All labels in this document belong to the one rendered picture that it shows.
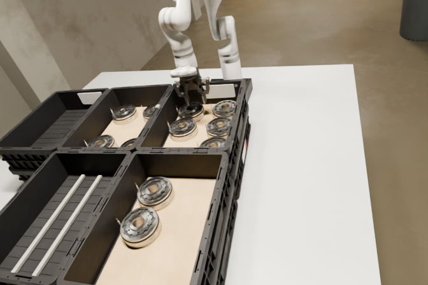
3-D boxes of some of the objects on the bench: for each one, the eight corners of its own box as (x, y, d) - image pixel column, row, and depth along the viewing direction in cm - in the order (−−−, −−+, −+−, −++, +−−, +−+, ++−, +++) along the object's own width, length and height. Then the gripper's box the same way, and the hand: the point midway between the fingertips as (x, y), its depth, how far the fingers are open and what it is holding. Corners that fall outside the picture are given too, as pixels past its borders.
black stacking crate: (156, 197, 102) (145, 174, 95) (239, 201, 94) (234, 177, 87) (100, 327, 72) (77, 308, 65) (215, 350, 64) (204, 331, 57)
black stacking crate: (186, 126, 133) (180, 105, 126) (252, 125, 124) (249, 102, 117) (156, 197, 103) (145, 174, 95) (239, 201, 94) (234, 177, 87)
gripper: (208, 58, 103) (216, 97, 113) (169, 63, 106) (180, 100, 116) (206, 67, 98) (214, 107, 107) (164, 73, 100) (176, 111, 110)
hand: (196, 100), depth 111 cm, fingers open, 5 cm apart
